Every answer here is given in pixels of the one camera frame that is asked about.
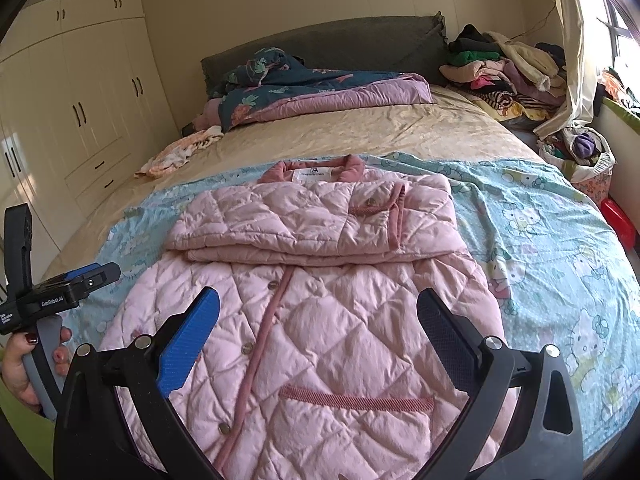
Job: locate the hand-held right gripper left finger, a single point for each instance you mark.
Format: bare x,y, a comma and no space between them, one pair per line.
187,345

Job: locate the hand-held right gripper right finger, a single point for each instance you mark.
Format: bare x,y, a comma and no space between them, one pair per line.
445,340

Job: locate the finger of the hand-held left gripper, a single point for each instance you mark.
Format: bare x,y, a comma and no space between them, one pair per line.
19,250

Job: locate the pink quilted jacket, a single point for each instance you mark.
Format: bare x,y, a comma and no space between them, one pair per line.
310,310

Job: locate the floral basket of clothes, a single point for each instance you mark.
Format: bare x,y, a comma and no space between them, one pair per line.
585,160

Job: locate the pile of assorted clothes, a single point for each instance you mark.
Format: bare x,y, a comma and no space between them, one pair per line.
500,70

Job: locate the person's left hand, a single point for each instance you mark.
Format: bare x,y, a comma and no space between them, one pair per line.
15,370

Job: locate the blue cartoon printed blanket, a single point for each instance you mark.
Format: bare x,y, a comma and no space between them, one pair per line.
550,240

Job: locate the cream wardrobe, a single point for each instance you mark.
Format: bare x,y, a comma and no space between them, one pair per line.
85,110

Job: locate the small pink white garment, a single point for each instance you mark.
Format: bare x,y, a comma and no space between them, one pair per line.
175,155

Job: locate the small dark object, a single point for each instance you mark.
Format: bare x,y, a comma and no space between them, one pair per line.
189,129

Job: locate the red plastic object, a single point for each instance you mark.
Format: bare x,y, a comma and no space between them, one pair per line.
617,220

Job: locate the bed with beige sheet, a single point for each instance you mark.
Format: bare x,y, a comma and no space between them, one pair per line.
310,135

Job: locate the dark floral quilt pink lining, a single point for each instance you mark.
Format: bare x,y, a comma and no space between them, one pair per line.
300,92

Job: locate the green window ledge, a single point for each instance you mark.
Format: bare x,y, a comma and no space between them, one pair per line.
622,112

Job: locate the heap of colourful cloths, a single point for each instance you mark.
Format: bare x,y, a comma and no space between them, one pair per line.
617,87

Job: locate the cream curtain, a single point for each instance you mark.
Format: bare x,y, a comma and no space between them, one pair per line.
575,60

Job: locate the grey padded headboard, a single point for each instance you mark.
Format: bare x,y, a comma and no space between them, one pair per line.
350,45

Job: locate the window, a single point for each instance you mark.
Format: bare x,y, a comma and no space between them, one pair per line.
620,15

